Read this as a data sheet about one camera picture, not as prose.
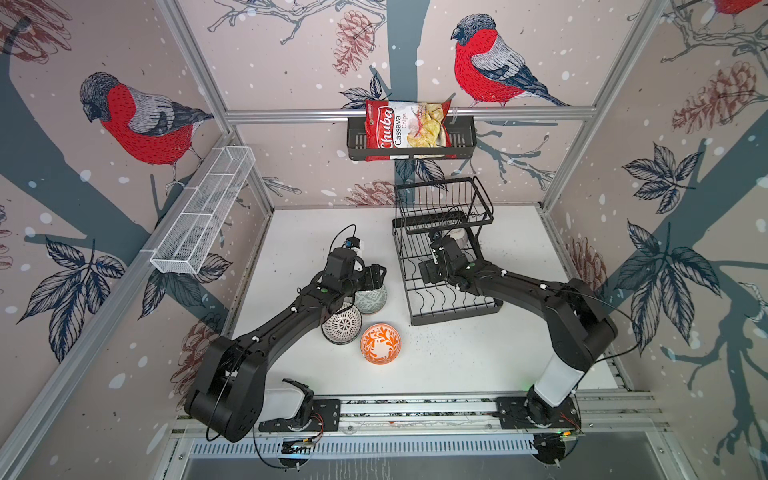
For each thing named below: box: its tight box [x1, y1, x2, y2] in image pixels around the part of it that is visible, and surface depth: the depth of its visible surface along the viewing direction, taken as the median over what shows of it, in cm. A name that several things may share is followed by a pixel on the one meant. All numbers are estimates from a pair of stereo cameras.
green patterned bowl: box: [353, 285, 388, 315], surface depth 92 cm
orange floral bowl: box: [360, 322, 402, 365], surface depth 85 cm
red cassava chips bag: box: [365, 99, 452, 162], surface depth 89 cm
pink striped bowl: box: [447, 227, 469, 249], surface depth 106 cm
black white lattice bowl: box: [321, 304, 363, 345], surface depth 85 cm
